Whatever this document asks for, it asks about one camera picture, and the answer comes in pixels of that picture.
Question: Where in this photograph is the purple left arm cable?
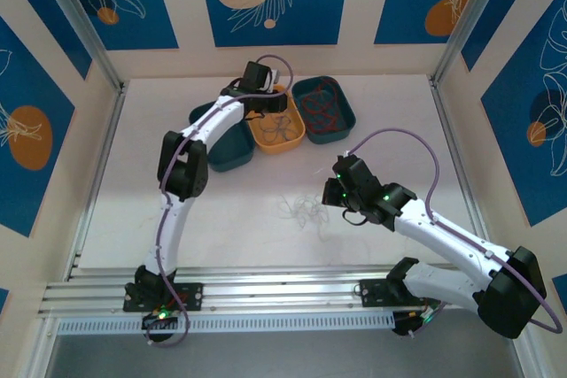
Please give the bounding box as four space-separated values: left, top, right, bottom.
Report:
144 53 296 349

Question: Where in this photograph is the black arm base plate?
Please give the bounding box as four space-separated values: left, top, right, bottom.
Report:
359 278 443 308
122 281 206 313

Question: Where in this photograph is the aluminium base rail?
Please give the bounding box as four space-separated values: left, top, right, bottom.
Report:
38 265 526 315

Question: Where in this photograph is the orange plastic bin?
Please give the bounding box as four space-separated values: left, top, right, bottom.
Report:
245 84 307 156

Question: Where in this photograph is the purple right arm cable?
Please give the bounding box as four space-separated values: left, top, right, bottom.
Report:
349 128 564 338

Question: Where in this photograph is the thin blue cable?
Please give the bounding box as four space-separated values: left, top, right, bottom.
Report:
260 115 299 144
259 119 284 145

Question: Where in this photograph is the black controller board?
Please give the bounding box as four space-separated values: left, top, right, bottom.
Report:
140 309 183 344
392 309 444 339

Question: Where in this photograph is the aluminium side rail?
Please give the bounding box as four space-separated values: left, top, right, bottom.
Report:
66 83 129 282
429 79 496 271

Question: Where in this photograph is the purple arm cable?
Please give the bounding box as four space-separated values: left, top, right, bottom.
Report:
349 128 564 338
144 53 296 349

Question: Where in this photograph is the aluminium frame post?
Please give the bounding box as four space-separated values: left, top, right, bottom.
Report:
31 0 128 92
431 0 519 85

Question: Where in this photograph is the pile of white wires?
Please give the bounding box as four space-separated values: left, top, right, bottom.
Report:
287 194 327 224

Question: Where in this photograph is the teal plastic bin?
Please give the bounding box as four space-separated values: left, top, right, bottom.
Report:
291 75 358 146
188 101 257 174

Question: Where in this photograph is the white slotted cable duct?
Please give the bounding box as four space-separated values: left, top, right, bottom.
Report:
56 310 396 338

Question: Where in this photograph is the thin white cable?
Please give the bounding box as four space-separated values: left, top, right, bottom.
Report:
300 194 332 244
277 191 320 231

